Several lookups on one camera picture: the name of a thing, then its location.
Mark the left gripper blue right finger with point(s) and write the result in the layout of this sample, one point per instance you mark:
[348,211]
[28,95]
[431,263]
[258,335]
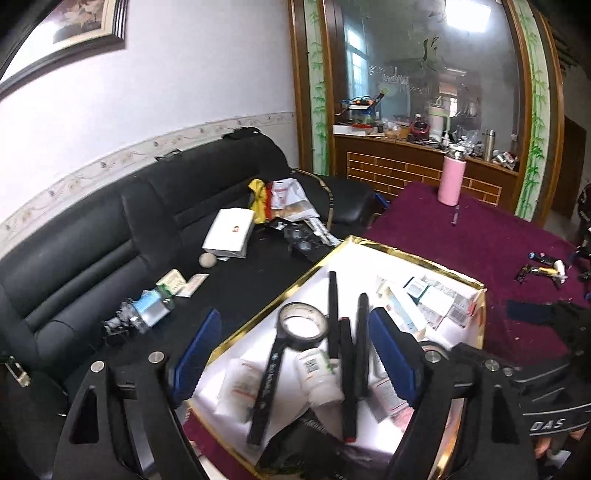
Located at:
[400,354]

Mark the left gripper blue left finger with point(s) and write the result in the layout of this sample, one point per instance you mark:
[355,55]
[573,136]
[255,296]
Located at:
[188,365]

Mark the red capped black marker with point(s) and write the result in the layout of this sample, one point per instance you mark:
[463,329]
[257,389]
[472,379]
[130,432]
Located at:
[347,349]

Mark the silver grey carton box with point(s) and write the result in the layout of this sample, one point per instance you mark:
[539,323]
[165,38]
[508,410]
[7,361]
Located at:
[436,302]

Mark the small white barcode box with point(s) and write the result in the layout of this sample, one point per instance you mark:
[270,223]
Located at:
[461,310]

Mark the white green pill bottle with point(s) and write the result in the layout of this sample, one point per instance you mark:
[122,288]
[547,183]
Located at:
[317,378]

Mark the brown tape roll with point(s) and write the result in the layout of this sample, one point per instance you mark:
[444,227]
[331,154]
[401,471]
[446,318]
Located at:
[301,325]

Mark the white tube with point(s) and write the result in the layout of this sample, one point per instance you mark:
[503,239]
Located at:
[403,310]

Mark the white pill bottle red label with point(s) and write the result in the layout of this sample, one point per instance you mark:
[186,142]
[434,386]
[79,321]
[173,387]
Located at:
[239,390]

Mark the blue white medicine box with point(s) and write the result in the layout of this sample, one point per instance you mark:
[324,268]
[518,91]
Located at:
[416,287]

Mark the black marker pen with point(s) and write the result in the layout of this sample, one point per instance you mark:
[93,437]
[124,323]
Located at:
[267,389]
[333,316]

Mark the operator right hand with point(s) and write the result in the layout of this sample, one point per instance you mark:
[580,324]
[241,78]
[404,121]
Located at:
[552,445]

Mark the clear plastic bottle on sofa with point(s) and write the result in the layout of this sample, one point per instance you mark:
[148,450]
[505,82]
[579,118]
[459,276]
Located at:
[141,314]

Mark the small white ball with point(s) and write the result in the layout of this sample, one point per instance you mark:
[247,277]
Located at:
[207,260]

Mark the gold white open box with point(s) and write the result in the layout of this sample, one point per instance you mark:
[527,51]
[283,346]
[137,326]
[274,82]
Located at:
[362,268]

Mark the white box red logo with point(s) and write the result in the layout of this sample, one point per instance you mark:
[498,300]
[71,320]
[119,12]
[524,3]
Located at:
[229,233]

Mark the yellow black pen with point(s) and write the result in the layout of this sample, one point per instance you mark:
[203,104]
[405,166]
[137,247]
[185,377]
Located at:
[547,272]

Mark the black leather sofa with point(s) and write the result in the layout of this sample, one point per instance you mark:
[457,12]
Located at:
[78,404]

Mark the small white bottle on pens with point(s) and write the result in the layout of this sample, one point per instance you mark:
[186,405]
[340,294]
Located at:
[559,266]

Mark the yellow cloth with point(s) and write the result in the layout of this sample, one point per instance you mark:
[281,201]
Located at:
[260,203]

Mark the pink thermos bottle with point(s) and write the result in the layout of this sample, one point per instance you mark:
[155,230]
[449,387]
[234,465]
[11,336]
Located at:
[454,167]

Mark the wooden mirror cabinet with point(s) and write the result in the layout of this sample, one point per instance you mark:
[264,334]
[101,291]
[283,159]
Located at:
[383,88]

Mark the framed wall picture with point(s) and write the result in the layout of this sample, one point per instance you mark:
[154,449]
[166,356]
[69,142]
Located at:
[70,29]

